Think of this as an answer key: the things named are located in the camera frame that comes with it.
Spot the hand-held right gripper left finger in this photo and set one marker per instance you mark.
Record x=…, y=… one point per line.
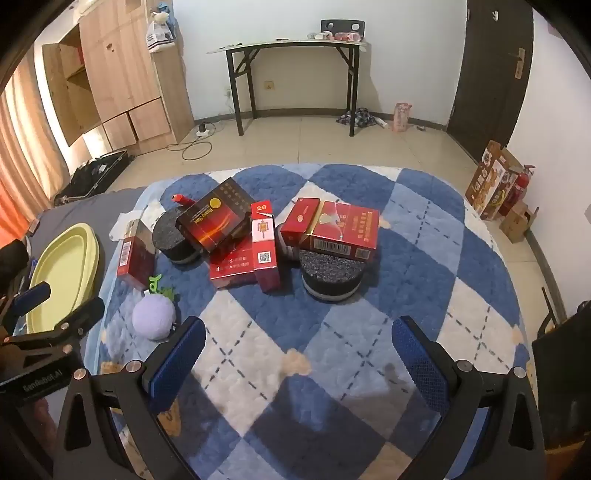
x=178, y=364

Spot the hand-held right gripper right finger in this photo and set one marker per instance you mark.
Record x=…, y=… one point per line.
x=420, y=364

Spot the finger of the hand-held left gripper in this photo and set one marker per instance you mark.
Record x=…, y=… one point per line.
x=32, y=297
x=85, y=314

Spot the yellow-green plastic basin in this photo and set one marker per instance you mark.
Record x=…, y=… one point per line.
x=60, y=267

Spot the purple plush toy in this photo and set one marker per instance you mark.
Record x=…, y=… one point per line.
x=152, y=318

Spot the clear-wrapped red cigarette box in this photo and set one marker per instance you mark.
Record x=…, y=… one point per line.
x=134, y=258

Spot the red white cigarette box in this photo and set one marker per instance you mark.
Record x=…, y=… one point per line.
x=264, y=249

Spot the red lighter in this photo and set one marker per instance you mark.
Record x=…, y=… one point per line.
x=182, y=200

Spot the dark brown cigarette box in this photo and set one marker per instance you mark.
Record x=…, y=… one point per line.
x=212, y=217

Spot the large red cigarette carton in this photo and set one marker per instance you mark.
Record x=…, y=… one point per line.
x=344, y=230

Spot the red gold-striped cigarette box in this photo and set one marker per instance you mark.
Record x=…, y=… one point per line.
x=298, y=221

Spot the white cloth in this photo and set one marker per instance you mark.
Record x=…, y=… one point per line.
x=127, y=224

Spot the blue checked plush blanket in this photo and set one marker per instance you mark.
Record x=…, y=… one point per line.
x=286, y=332

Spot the black open suitcase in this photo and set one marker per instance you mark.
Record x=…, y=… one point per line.
x=92, y=177

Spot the orange curtain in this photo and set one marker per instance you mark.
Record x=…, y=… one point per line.
x=18, y=152

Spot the black chair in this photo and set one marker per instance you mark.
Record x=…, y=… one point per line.
x=565, y=378

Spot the brown cardboard box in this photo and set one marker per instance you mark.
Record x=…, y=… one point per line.
x=515, y=224

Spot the printed cardboard box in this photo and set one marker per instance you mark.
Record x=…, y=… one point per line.
x=489, y=180

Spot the red fire extinguisher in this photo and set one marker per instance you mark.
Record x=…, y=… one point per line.
x=519, y=189

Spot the white power strip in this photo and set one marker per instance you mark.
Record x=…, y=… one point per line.
x=204, y=130

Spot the wooden wardrobe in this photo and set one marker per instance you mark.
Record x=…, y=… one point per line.
x=124, y=69

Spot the pink bag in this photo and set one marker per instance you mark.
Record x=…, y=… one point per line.
x=401, y=117

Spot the pile of clothes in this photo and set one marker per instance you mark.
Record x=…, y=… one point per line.
x=358, y=117

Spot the white bag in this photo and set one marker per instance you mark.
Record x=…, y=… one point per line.
x=159, y=37

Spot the dark brown door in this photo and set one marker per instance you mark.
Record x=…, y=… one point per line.
x=489, y=74

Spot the white plush toy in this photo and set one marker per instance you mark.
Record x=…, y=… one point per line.
x=161, y=14

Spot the black-legged folding table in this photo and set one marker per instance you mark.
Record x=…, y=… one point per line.
x=295, y=45

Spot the black panel with holes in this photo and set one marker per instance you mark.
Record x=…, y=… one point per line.
x=341, y=26

